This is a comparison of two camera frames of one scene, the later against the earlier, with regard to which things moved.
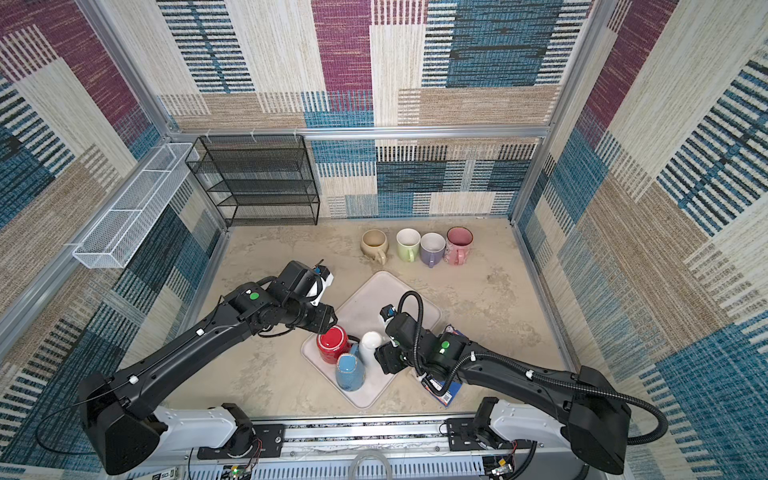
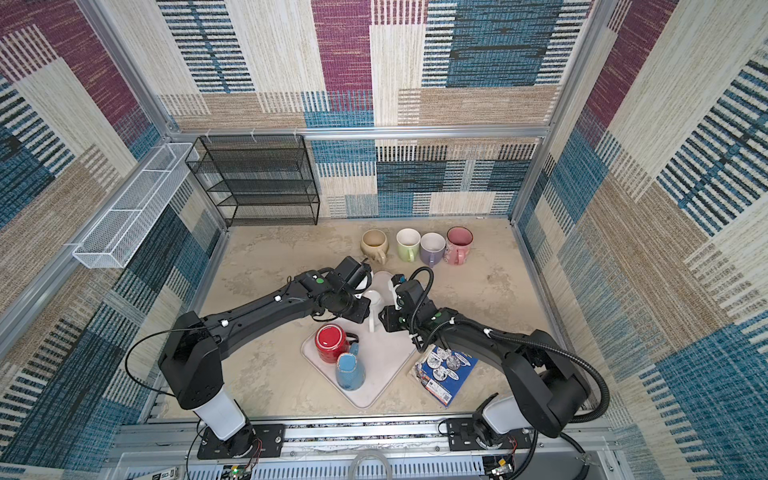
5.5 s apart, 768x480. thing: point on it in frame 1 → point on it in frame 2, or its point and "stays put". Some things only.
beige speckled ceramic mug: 374,244 stays put
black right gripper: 386,355 → 389,323
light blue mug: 350,372 stays put
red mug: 332,341 stays put
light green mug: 408,242 stays put
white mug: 370,341 → 375,299
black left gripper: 324,319 → 363,312
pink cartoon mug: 459,240 stays put
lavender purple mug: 432,248 stays put
